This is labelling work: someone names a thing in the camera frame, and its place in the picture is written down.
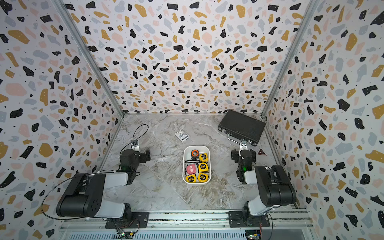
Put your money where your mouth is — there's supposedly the yellow tape measure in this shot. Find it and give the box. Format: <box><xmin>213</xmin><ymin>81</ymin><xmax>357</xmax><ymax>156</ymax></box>
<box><xmin>198</xmin><ymin>163</ymin><xmax>209</xmax><ymax>173</ymax></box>
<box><xmin>198</xmin><ymin>173</ymin><xmax>210</xmax><ymax>183</ymax></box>
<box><xmin>199</xmin><ymin>153</ymin><xmax>209</xmax><ymax>162</ymax></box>
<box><xmin>186</xmin><ymin>174</ymin><xmax>197</xmax><ymax>183</ymax></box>

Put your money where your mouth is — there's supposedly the black orange tape measure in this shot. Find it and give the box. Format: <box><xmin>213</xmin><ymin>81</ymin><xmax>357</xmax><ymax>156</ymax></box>
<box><xmin>191</xmin><ymin>150</ymin><xmax>200</xmax><ymax>159</ymax></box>

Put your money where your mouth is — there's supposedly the pink tape measure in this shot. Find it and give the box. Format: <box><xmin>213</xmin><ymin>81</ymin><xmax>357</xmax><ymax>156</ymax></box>
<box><xmin>186</xmin><ymin>164</ymin><xmax>197</xmax><ymax>176</ymax></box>

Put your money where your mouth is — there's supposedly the white plastic storage box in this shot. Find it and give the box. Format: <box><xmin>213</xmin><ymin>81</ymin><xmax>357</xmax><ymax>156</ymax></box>
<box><xmin>182</xmin><ymin>146</ymin><xmax>213</xmax><ymax>186</ymax></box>

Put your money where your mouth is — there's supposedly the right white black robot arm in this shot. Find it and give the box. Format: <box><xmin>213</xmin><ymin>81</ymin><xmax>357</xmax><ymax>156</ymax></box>
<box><xmin>228</xmin><ymin>150</ymin><xmax>297</xmax><ymax>228</ymax></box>

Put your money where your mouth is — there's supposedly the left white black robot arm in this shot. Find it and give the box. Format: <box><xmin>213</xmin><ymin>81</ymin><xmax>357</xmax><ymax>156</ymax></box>
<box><xmin>56</xmin><ymin>149</ymin><xmax>151</xmax><ymax>222</ymax></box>

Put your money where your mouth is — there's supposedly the playing card box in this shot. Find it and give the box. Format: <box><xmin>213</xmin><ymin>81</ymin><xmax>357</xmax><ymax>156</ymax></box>
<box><xmin>175</xmin><ymin>130</ymin><xmax>190</xmax><ymax>142</ymax></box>

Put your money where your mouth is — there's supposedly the red triangle sticker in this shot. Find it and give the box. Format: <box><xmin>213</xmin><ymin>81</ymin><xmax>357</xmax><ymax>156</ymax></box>
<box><xmin>258</xmin><ymin>149</ymin><xmax>267</xmax><ymax>156</ymax></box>

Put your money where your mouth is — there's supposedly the black hard carrying case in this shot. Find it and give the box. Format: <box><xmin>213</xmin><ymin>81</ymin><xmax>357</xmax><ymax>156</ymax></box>
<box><xmin>218</xmin><ymin>110</ymin><xmax>266</xmax><ymax>147</ymax></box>

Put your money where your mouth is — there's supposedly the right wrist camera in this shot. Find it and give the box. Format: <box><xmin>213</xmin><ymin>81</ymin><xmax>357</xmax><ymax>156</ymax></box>
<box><xmin>239</xmin><ymin>140</ymin><xmax>248</xmax><ymax>152</ymax></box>

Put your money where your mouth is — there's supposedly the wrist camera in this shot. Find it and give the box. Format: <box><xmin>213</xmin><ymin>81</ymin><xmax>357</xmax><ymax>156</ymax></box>
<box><xmin>130</xmin><ymin>140</ymin><xmax>140</xmax><ymax>152</ymax></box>
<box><xmin>239</xmin><ymin>140</ymin><xmax>248</xmax><ymax>152</ymax></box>

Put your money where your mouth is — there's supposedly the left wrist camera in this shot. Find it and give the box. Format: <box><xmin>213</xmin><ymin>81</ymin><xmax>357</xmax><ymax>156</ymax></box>
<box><xmin>130</xmin><ymin>140</ymin><xmax>140</xmax><ymax>152</ymax></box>

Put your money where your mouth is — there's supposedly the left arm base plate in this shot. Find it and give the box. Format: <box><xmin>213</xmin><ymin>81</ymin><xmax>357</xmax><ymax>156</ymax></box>
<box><xmin>105</xmin><ymin>212</ymin><xmax>150</xmax><ymax>229</ymax></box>

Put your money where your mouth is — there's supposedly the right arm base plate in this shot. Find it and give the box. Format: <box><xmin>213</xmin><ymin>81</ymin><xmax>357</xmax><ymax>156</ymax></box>
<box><xmin>228</xmin><ymin>211</ymin><xmax>270</xmax><ymax>228</ymax></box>

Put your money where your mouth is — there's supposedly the aluminium mounting rail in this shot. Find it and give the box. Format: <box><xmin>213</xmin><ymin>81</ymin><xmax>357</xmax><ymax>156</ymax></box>
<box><xmin>59</xmin><ymin>208</ymin><xmax>318</xmax><ymax>240</ymax></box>

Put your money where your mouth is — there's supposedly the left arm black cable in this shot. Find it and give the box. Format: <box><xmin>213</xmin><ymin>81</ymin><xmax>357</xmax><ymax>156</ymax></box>
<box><xmin>40</xmin><ymin>176</ymin><xmax>88</xmax><ymax>221</ymax></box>

